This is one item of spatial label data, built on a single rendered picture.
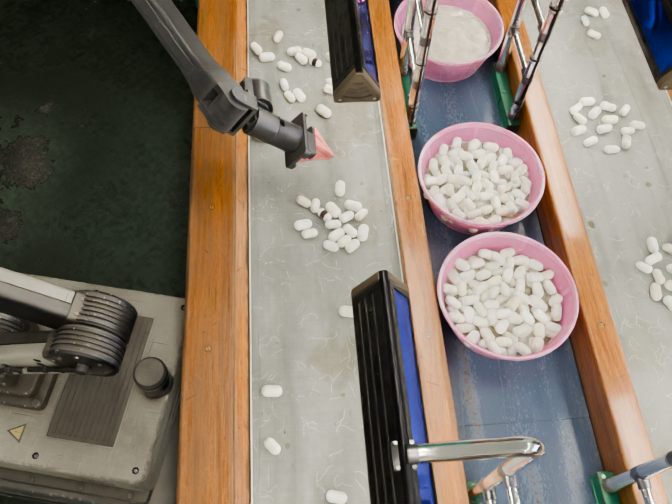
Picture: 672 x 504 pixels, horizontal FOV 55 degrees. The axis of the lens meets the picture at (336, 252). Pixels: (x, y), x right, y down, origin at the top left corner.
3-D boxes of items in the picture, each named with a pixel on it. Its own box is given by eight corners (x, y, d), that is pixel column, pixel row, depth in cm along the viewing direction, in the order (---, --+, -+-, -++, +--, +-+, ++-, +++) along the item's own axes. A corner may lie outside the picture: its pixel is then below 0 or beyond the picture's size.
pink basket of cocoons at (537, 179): (450, 266, 135) (459, 244, 127) (391, 172, 147) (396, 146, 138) (555, 221, 141) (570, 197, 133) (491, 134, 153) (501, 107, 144)
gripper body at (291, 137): (309, 114, 129) (280, 99, 125) (313, 155, 124) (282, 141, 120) (290, 131, 133) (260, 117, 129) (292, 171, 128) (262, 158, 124)
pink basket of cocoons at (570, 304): (440, 380, 123) (449, 363, 115) (421, 257, 136) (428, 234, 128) (576, 371, 125) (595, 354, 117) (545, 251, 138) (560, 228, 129)
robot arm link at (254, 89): (206, 127, 119) (232, 97, 114) (203, 85, 125) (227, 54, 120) (259, 151, 126) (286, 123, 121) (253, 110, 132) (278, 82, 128)
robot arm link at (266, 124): (238, 137, 121) (256, 118, 118) (235, 112, 125) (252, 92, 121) (268, 150, 125) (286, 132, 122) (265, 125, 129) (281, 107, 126)
